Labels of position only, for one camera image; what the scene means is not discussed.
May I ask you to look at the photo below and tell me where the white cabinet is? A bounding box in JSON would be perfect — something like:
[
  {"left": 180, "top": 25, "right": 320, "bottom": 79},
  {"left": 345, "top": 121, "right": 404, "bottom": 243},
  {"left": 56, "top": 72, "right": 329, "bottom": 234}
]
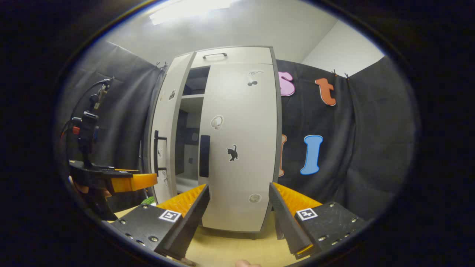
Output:
[{"left": 143, "top": 46, "right": 282, "bottom": 234}]

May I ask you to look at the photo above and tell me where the black cable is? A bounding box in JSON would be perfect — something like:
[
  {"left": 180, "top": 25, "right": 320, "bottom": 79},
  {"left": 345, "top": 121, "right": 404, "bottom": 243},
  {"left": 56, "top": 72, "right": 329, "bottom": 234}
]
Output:
[{"left": 61, "top": 77, "right": 114, "bottom": 156}]

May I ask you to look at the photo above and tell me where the white cabinet shelf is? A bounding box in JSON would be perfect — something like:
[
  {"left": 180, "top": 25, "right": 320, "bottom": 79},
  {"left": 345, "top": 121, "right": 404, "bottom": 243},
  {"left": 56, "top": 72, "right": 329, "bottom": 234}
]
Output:
[{"left": 181, "top": 94, "right": 205, "bottom": 113}]

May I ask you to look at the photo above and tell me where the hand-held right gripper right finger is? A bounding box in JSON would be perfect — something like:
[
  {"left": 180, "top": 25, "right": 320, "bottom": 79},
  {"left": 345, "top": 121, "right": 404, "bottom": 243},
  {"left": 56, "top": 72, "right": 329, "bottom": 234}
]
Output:
[{"left": 269, "top": 182, "right": 368, "bottom": 259}]

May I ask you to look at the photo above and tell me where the white cabinet drawer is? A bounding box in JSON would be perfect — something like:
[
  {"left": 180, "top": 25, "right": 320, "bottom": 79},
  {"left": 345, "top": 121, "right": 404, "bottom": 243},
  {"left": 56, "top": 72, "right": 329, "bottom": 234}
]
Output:
[{"left": 192, "top": 46, "right": 275, "bottom": 69}]

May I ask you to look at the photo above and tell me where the white cabinet door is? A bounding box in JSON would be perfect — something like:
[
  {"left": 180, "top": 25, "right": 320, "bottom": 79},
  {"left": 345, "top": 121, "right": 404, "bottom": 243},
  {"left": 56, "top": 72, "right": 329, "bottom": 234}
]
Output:
[
  {"left": 148, "top": 52, "right": 196, "bottom": 204},
  {"left": 200, "top": 62, "right": 279, "bottom": 232}
]

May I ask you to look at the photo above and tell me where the black backdrop cloth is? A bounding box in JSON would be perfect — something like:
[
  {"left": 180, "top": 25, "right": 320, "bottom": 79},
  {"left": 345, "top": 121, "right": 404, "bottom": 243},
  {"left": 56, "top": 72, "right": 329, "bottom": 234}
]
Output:
[{"left": 56, "top": 40, "right": 422, "bottom": 223}]

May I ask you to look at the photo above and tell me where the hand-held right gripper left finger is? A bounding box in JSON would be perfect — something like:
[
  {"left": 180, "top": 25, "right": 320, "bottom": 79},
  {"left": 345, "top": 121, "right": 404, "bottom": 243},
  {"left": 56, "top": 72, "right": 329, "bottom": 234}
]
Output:
[{"left": 111, "top": 184, "right": 210, "bottom": 260}]

